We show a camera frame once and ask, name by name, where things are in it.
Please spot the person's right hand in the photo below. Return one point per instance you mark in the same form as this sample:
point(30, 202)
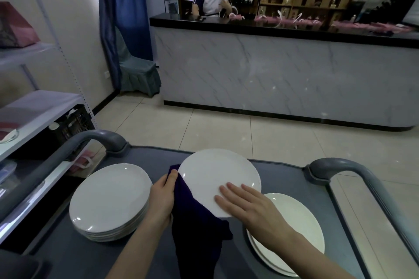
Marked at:
point(258, 213)

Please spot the person's left hand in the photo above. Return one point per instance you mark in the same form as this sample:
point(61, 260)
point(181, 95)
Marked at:
point(160, 200)

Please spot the dark blue cleaning cloth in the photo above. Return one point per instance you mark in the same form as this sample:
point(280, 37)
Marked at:
point(193, 229)

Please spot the stack of white plates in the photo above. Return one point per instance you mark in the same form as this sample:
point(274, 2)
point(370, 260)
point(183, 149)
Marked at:
point(304, 216)
point(216, 171)

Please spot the white round plate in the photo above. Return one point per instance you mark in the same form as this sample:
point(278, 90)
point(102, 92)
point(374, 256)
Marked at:
point(108, 193)

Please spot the person's left forearm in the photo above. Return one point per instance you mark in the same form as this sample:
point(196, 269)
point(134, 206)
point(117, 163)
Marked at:
point(134, 252)

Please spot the grey service cart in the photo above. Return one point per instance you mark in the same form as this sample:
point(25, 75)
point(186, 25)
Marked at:
point(284, 174)

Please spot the black plastic crate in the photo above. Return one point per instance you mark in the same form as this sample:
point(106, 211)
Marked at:
point(77, 126)

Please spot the chair with grey-green cover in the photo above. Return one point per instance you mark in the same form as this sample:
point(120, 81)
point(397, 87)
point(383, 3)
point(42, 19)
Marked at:
point(139, 74)

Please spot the small white cup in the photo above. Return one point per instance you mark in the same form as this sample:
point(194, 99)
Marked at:
point(53, 126)

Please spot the marble bar counter black top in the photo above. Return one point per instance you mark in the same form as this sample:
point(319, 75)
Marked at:
point(278, 72)

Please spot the white metal shelf rack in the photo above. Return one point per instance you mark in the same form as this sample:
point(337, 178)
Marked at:
point(37, 108)

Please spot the clear container blue lid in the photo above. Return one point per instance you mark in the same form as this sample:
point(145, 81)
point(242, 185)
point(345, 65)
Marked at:
point(7, 171)

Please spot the row of pink bags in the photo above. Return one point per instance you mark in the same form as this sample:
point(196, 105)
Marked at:
point(294, 22)

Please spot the blue curtain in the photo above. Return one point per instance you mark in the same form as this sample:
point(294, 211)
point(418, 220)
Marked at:
point(126, 1)

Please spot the black pegged stand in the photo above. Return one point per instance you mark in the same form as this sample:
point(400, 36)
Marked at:
point(396, 4)

